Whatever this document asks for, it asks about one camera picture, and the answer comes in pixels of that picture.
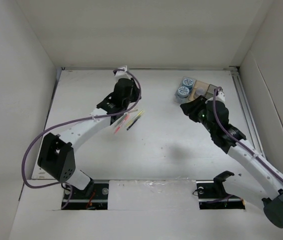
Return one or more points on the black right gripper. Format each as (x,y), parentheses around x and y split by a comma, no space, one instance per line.
(190,108)

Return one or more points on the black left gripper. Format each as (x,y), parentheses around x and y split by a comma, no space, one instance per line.
(136,93)

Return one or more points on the clear jar of paper clips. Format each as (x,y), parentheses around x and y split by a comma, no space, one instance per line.
(200,91)

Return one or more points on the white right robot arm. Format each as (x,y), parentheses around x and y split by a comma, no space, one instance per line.
(267,192)

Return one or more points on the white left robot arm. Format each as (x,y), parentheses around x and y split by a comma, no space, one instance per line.
(57,152)

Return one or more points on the clear plastic bin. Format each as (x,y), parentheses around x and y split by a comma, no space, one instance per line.
(185,90)

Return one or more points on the green highlighter pen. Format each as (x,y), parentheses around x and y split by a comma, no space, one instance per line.
(120,120)

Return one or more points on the grey plastic bin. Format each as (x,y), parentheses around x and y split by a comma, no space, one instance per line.
(210,91)

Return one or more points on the pink highlighter pen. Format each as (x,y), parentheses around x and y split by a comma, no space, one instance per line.
(120,126)

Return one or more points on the yellow highlighter pen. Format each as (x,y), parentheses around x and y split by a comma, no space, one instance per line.
(129,124)

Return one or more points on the black pen refill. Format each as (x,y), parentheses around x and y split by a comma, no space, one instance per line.
(133,122)

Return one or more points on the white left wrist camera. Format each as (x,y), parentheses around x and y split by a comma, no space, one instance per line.
(121,73)

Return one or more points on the aluminium rail on right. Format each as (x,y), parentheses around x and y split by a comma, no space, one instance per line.
(252,135)

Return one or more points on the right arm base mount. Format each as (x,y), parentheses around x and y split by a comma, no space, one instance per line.
(210,197)

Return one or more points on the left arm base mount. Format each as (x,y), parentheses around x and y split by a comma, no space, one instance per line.
(75,199)

